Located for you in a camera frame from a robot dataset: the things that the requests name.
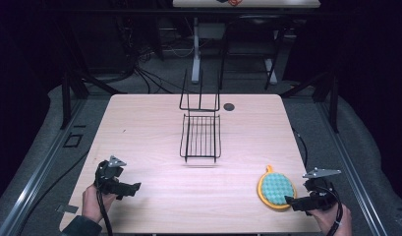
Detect person's right hand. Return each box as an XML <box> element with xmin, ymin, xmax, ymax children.
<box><xmin>308</xmin><ymin>203</ymin><xmax>353</xmax><ymax>236</ymax></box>

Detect black floor cable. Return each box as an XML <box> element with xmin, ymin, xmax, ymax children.
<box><xmin>16</xmin><ymin>148</ymin><xmax>90</xmax><ymax>236</ymax></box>

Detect black metal stand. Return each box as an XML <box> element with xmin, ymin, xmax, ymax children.
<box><xmin>59</xmin><ymin>70</ymin><xmax>128</xmax><ymax>131</ymax></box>
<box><xmin>280</xmin><ymin>72</ymin><xmax>340</xmax><ymax>134</ymax></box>

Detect aluminium floor rail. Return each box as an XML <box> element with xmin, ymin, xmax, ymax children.
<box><xmin>0</xmin><ymin>97</ymin><xmax>86</xmax><ymax>236</ymax></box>
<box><xmin>316</xmin><ymin>99</ymin><xmax>389</xmax><ymax>236</ymax></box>

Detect black wire rack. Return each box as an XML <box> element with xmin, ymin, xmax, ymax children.
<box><xmin>179</xmin><ymin>68</ymin><xmax>222</xmax><ymax>164</ymax></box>

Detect person's left hand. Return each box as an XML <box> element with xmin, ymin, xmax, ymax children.
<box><xmin>82</xmin><ymin>184</ymin><xmax>118</xmax><ymax>224</ymax></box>

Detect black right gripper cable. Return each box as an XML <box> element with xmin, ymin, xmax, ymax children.
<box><xmin>315</xmin><ymin>184</ymin><xmax>344</xmax><ymax>236</ymax></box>

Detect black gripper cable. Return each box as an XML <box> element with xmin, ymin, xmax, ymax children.
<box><xmin>315</xmin><ymin>184</ymin><xmax>344</xmax><ymax>236</ymax></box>
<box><xmin>95</xmin><ymin>190</ymin><xmax>114</xmax><ymax>236</ymax></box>

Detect yellow teal pot holder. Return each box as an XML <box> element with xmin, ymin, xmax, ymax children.
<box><xmin>257</xmin><ymin>164</ymin><xmax>298</xmax><ymax>211</ymax></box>

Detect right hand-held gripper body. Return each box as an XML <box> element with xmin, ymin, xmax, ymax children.
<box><xmin>302</xmin><ymin>167</ymin><xmax>342</xmax><ymax>211</ymax></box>

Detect black chair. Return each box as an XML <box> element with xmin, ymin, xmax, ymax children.
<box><xmin>217</xmin><ymin>13</ymin><xmax>286</xmax><ymax>91</ymax></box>

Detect bundle of black cables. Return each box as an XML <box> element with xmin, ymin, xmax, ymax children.
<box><xmin>113</xmin><ymin>6</ymin><xmax>190</xmax><ymax>95</ymax></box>

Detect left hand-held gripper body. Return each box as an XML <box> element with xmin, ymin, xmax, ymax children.
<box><xmin>93</xmin><ymin>155</ymin><xmax>128</xmax><ymax>196</ymax></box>

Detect black cable at table edge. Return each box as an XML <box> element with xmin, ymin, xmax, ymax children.
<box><xmin>291</xmin><ymin>127</ymin><xmax>309</xmax><ymax>169</ymax></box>

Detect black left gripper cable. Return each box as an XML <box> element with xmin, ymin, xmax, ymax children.
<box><xmin>95</xmin><ymin>190</ymin><xmax>114</xmax><ymax>236</ymax></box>

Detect grey tape strip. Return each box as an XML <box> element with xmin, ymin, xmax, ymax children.
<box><xmin>55</xmin><ymin>204</ymin><xmax>80</xmax><ymax>214</ymax></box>

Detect white desk leg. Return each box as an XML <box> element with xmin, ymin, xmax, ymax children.
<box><xmin>191</xmin><ymin>17</ymin><xmax>201</xmax><ymax>85</ymax></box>
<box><xmin>264</xmin><ymin>58</ymin><xmax>278</xmax><ymax>86</ymax></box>

